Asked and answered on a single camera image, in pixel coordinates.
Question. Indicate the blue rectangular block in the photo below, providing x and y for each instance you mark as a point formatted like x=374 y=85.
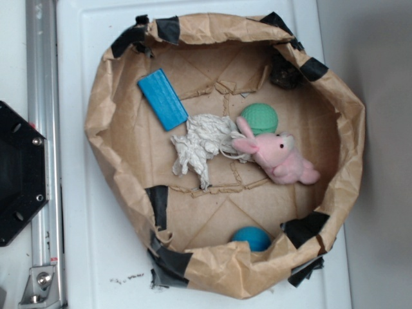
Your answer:
x=163 y=99

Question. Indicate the crumpled white cloth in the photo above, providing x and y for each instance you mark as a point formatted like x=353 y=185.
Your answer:
x=207 y=136

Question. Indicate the brown paper bin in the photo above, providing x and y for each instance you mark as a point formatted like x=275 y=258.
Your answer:
x=219 y=64

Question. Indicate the green dimpled ball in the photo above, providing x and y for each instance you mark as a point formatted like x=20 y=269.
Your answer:
x=262 y=118

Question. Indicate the pink plush bunny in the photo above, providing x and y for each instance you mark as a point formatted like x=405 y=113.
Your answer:
x=277 y=155

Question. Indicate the blue ball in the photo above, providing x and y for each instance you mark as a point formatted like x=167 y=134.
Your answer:
x=257 y=239

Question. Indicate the dark brown pinecone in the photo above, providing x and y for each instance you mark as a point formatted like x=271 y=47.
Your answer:
x=284 y=74

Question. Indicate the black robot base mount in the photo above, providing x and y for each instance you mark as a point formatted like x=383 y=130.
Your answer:
x=23 y=173

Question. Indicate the aluminium extrusion rail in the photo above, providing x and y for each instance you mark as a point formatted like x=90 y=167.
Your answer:
x=43 y=113

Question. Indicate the metal corner bracket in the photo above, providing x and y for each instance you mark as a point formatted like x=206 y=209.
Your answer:
x=42 y=289

